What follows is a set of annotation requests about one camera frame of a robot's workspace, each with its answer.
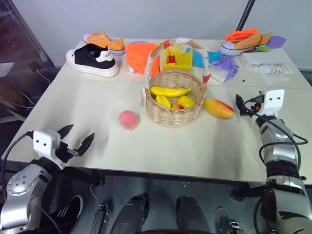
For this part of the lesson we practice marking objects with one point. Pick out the yellow banana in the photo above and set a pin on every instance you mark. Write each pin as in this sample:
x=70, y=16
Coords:
x=170, y=91

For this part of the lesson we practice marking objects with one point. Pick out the small red yellow fruit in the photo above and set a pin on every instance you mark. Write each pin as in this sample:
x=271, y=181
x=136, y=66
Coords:
x=177, y=106

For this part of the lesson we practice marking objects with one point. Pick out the pink peach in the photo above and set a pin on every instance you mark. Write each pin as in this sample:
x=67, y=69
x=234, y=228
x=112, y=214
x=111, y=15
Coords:
x=128, y=119

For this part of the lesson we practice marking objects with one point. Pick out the orange mesh cloth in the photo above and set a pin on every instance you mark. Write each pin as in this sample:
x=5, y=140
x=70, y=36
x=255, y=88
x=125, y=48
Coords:
x=241, y=34

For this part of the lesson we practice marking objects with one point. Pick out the dark glass cabinet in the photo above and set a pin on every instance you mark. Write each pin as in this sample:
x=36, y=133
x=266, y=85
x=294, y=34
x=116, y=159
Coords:
x=17, y=44

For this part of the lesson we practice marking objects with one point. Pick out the purple round disc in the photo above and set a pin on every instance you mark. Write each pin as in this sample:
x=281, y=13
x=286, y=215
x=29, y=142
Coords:
x=138, y=42

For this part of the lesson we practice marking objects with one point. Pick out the yellow starfruit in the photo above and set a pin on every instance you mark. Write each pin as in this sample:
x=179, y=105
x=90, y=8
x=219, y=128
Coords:
x=163, y=101

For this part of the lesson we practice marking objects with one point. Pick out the yellow plastic box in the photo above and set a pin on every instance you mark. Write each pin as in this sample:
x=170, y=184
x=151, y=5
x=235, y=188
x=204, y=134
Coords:
x=181, y=62

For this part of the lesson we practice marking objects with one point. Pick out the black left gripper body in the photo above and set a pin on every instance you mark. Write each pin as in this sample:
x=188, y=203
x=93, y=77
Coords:
x=64, y=151

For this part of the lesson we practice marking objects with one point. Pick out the red toy block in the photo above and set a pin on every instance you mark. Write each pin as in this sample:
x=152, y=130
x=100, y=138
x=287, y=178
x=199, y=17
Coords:
x=171, y=59

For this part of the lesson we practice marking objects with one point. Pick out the white flat box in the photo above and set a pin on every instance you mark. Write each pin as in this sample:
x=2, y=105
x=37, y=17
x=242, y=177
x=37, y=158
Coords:
x=263, y=58

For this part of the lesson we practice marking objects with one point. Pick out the black tripod poles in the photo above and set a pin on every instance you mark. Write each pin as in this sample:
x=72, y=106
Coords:
x=246, y=14

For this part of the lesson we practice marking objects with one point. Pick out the yellow lemon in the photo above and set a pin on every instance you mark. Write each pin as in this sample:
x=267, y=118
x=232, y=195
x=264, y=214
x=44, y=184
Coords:
x=185, y=101

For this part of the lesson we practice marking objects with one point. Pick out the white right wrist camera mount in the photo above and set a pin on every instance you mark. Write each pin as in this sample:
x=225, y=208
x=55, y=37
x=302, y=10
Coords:
x=274, y=101

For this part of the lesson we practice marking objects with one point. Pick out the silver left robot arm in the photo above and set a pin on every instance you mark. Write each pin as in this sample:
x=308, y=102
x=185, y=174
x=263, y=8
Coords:
x=22, y=187

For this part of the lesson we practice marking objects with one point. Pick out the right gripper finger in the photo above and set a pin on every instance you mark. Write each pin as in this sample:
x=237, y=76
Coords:
x=243, y=112
x=239, y=101

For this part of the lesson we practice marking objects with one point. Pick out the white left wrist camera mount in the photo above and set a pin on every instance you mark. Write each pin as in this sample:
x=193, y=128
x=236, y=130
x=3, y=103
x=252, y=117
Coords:
x=44, y=143

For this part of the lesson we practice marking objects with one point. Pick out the black and white sneaker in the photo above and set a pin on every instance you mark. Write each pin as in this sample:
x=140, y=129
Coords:
x=90, y=61

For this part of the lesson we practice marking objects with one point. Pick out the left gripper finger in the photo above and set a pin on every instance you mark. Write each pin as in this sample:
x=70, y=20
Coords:
x=86, y=145
x=65, y=132

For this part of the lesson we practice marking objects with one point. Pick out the blue paper sheet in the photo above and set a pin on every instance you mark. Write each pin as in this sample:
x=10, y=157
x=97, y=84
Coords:
x=197, y=59

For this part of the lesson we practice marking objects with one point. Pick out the purple plastic bag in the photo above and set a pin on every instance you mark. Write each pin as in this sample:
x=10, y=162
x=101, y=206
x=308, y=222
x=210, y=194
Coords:
x=226, y=65

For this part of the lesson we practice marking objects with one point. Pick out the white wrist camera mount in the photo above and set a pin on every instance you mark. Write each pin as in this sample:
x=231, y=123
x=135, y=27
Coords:
x=274, y=101
x=44, y=143

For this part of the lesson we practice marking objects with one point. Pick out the purple paper sheet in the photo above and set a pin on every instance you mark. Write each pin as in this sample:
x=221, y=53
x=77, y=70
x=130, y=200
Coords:
x=277, y=41

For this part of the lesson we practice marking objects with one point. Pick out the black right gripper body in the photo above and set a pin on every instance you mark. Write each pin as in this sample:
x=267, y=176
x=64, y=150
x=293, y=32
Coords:
x=256, y=100

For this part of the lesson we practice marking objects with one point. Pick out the orange canvas sneaker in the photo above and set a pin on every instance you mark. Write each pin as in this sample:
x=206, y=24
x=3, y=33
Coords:
x=243, y=45
x=107, y=42

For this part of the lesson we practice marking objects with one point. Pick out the dark rounded shape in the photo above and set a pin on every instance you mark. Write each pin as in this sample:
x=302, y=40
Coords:
x=131, y=214
x=192, y=214

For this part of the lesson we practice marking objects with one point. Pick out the black phone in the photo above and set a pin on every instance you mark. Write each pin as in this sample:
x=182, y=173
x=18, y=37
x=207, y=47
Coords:
x=34, y=65

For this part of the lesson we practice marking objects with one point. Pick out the black striped shoe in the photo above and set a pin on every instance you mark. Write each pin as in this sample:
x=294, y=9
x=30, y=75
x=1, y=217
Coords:
x=67, y=210

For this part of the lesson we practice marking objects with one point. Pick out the clear printed plastic bag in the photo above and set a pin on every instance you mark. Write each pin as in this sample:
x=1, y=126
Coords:
x=275, y=72

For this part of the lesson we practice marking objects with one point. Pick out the green round object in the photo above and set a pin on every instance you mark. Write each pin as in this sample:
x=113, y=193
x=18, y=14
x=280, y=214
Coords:
x=262, y=49

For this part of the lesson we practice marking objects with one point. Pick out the red yellow mango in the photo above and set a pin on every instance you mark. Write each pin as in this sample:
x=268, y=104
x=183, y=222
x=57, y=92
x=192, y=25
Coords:
x=218, y=108

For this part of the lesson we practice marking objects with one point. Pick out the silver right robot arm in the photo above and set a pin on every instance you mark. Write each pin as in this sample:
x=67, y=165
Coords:
x=282, y=156

